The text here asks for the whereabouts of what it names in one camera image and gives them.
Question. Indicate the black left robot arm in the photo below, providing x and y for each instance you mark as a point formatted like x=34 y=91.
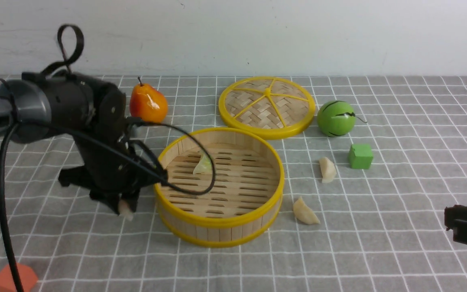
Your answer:
x=76 y=102

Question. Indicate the orange foam cube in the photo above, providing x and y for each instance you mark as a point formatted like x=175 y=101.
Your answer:
x=27 y=276

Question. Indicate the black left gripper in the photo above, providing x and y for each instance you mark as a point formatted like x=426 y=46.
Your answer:
x=115 y=166

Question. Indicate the yellow-rimmed bamboo steamer lid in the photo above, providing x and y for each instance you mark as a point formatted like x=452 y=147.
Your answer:
x=272 y=108

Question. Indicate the yellow-rimmed bamboo steamer tray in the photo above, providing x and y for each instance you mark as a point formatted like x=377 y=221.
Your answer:
x=246 y=197

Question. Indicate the green foam cube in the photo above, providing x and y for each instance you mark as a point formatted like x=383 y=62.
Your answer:
x=360 y=156

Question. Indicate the green toy watermelon ball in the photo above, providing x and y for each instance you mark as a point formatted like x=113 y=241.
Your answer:
x=337 y=118

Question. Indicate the pale green dumpling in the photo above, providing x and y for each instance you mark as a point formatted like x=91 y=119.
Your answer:
x=204 y=165

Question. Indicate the orange red toy pear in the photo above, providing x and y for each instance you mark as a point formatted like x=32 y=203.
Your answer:
x=147 y=103

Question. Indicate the cream dumpling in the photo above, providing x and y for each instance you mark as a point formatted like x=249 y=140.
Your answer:
x=328 y=170
x=303 y=213

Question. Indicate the pale pink dumpling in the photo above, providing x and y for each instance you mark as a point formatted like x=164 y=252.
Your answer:
x=125 y=210

